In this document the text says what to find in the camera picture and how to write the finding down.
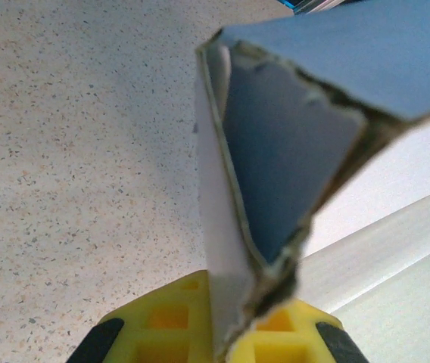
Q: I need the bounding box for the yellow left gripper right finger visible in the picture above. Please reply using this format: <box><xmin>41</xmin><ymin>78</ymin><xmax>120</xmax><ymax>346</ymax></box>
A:
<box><xmin>233</xmin><ymin>298</ymin><xmax>360</xmax><ymax>363</ymax></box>

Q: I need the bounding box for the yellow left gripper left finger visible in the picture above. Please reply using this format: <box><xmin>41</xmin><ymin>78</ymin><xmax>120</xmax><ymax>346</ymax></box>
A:
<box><xmin>79</xmin><ymin>269</ymin><xmax>213</xmax><ymax>363</ymax></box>

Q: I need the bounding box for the lavender paper box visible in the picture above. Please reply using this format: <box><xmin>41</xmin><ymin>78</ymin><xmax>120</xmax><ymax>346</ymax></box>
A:
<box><xmin>194</xmin><ymin>0</ymin><xmax>430</xmax><ymax>363</ymax></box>

